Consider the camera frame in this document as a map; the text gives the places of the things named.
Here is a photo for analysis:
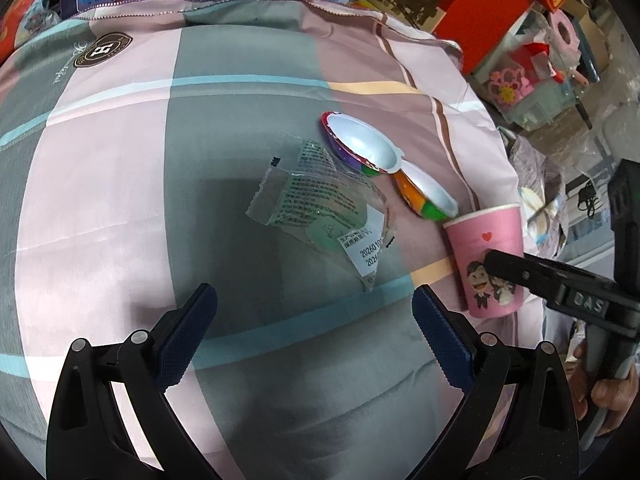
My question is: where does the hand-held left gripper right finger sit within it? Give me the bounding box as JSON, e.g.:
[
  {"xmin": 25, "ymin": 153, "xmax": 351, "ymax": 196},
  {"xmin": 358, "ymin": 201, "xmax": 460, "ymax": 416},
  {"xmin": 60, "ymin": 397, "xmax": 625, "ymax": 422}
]
[{"xmin": 411, "ymin": 284, "xmax": 581, "ymax": 480}]

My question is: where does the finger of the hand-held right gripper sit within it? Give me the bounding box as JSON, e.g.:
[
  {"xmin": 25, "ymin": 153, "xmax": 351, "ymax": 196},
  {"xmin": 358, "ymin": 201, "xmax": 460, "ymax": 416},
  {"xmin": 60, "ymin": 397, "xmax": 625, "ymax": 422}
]
[{"xmin": 480, "ymin": 249, "xmax": 621, "ymax": 312}]

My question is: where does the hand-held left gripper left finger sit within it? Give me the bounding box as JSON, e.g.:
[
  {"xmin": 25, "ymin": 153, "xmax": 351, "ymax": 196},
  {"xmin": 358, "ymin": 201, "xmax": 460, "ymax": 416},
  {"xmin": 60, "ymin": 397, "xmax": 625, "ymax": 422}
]
[{"xmin": 45, "ymin": 282, "xmax": 218, "ymax": 480}]

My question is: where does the pink paper cup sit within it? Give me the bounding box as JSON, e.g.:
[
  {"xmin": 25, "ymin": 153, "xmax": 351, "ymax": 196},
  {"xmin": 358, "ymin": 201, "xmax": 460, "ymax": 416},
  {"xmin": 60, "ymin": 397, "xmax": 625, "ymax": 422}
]
[{"xmin": 442, "ymin": 202, "xmax": 526, "ymax": 318}]

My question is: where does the clear plastic wrapper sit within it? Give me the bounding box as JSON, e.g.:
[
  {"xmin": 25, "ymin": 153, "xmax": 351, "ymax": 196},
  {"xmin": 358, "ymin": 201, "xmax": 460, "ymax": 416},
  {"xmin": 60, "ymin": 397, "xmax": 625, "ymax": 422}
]
[{"xmin": 245, "ymin": 140, "xmax": 398, "ymax": 293}]

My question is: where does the person's right hand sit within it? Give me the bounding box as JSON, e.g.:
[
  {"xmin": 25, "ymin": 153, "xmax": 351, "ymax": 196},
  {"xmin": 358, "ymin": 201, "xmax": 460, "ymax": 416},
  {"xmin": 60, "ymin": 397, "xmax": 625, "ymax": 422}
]
[{"xmin": 572, "ymin": 340, "xmax": 640, "ymax": 436}]

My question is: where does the orange green plastic jelly cup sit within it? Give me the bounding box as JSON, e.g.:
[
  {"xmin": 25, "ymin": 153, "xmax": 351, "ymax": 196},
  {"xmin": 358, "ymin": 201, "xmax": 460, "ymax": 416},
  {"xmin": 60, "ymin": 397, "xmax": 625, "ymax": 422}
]
[{"xmin": 390, "ymin": 160, "xmax": 460, "ymax": 222}]

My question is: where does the clear plastic storage box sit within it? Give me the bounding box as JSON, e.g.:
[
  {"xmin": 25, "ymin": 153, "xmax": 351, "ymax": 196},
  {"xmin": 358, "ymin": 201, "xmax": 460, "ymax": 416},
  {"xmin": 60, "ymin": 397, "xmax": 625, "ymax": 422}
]
[{"xmin": 470, "ymin": 2, "xmax": 601, "ymax": 128}]

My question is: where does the pink paper flower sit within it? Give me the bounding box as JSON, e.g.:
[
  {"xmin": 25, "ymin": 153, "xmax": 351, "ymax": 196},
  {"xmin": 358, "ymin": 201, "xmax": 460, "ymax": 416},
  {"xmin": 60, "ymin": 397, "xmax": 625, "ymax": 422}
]
[{"xmin": 487, "ymin": 67, "xmax": 533, "ymax": 106}]

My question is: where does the pink grey plaid bedsheet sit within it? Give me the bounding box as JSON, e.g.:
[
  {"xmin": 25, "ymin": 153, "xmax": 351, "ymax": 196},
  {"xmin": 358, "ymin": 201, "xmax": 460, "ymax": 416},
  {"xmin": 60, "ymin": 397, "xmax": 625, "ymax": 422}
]
[{"xmin": 0, "ymin": 0, "xmax": 546, "ymax": 480}]

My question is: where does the purple rimmed plastic jelly cup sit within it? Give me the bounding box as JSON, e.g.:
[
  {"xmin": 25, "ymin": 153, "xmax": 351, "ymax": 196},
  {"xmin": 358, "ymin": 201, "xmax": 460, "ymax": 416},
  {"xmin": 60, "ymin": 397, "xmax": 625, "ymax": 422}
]
[{"xmin": 320, "ymin": 110, "xmax": 405, "ymax": 177}]

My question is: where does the pink tape roll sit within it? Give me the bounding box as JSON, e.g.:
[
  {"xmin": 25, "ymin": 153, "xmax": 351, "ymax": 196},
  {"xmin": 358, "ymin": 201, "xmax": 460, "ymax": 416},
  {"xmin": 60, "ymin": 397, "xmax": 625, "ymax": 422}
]
[{"xmin": 547, "ymin": 10, "xmax": 581, "ymax": 61}]

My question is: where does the plain red box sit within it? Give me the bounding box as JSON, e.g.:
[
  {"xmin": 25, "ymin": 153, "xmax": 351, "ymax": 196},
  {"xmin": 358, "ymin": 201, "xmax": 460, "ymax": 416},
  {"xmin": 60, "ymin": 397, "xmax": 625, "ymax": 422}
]
[{"xmin": 432, "ymin": 0, "xmax": 531, "ymax": 58}]

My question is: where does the red toy package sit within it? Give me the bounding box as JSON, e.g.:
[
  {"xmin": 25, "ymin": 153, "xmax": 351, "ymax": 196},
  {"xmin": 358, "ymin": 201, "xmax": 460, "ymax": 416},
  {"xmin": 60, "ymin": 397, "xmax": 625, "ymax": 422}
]
[{"xmin": 0, "ymin": 0, "xmax": 58, "ymax": 58}]

